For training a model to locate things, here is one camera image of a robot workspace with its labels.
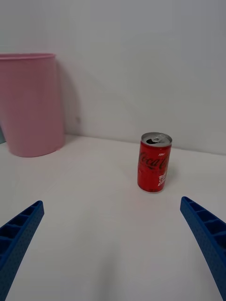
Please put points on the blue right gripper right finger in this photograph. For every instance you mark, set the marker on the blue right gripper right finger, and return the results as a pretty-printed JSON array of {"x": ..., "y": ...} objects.
[{"x": 209, "y": 232}]

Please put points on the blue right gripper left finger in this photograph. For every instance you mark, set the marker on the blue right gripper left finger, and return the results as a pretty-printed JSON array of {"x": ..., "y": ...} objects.
[{"x": 21, "y": 237}]

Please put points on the red drink can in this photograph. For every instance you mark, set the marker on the red drink can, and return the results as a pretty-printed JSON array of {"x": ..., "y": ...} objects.
[{"x": 153, "y": 169}]

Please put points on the pink plastic bin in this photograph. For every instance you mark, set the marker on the pink plastic bin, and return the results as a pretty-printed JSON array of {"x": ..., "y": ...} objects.
[{"x": 30, "y": 105}]

